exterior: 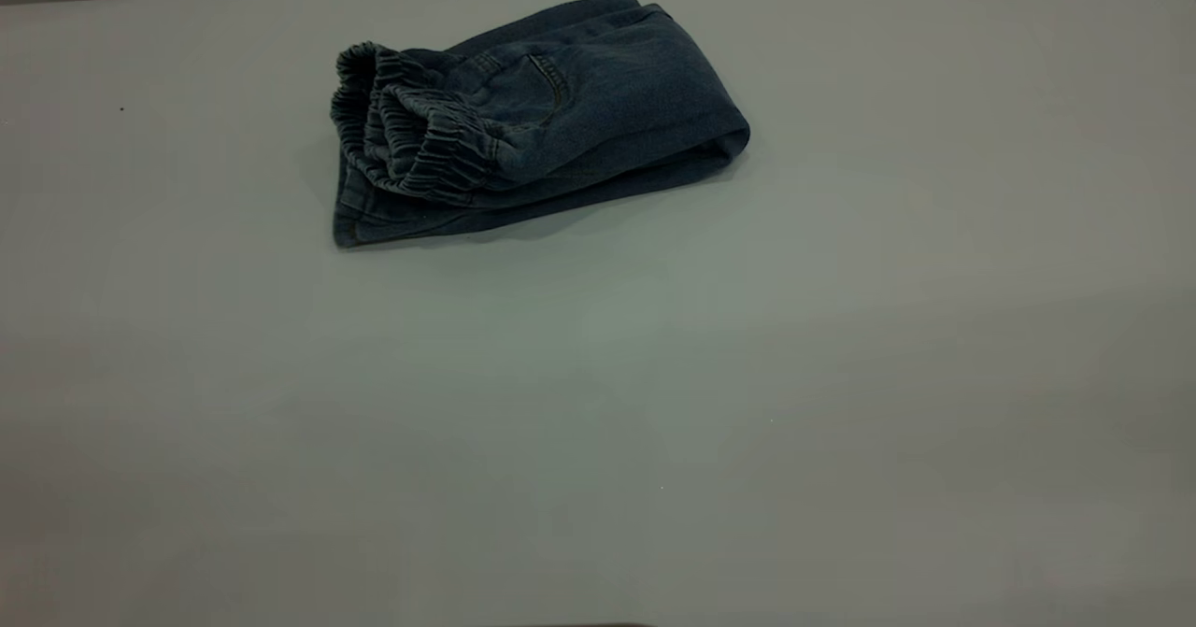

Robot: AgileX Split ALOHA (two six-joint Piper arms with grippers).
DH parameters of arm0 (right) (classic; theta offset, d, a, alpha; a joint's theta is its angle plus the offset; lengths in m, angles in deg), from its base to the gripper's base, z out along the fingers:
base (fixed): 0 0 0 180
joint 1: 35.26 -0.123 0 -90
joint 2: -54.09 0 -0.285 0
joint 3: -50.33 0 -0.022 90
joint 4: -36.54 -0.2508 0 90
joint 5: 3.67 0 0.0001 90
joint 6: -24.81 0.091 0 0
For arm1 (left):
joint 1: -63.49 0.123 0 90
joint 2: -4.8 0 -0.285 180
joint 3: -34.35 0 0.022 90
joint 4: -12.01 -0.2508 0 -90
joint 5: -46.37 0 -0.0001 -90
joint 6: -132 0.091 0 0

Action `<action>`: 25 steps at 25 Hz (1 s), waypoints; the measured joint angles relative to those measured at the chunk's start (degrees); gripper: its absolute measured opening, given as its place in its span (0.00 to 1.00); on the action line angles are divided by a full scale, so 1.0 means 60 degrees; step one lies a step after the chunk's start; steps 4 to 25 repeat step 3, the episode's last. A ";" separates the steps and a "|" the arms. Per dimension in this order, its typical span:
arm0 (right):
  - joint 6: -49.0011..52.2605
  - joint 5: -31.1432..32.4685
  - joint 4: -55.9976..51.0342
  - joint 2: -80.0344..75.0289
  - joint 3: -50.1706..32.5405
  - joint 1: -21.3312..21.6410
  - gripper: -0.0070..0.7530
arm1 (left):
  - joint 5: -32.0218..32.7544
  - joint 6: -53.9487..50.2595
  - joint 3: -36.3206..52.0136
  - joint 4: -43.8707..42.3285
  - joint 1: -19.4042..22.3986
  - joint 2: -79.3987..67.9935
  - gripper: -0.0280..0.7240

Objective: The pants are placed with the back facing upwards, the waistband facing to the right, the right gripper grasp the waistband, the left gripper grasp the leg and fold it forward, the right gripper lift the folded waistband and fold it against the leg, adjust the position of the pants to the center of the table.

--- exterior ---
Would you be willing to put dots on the blue denim printed shorts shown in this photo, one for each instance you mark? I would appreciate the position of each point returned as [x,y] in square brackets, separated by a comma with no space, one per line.
[579,113]

